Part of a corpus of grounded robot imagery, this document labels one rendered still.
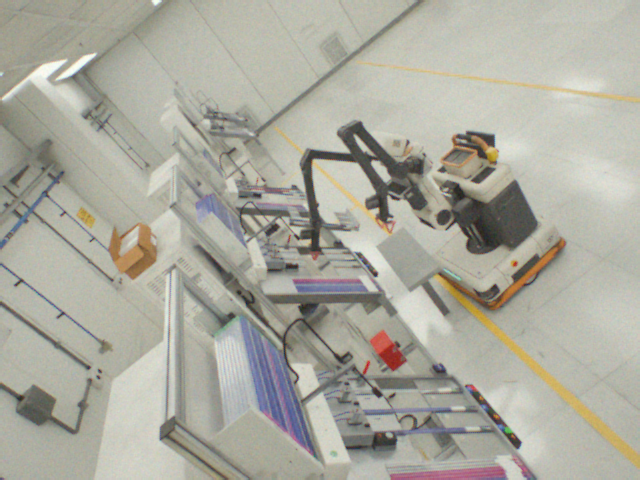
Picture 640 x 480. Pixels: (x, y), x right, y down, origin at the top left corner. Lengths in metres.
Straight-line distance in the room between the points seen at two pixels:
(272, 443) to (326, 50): 9.87
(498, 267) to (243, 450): 2.30
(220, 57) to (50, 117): 5.23
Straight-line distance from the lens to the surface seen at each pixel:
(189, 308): 2.61
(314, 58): 10.72
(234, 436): 1.29
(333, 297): 2.73
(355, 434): 1.72
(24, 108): 5.86
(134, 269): 2.53
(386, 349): 2.48
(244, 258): 2.63
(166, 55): 10.37
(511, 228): 3.24
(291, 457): 1.38
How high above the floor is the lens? 2.43
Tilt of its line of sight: 27 degrees down
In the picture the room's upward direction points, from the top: 39 degrees counter-clockwise
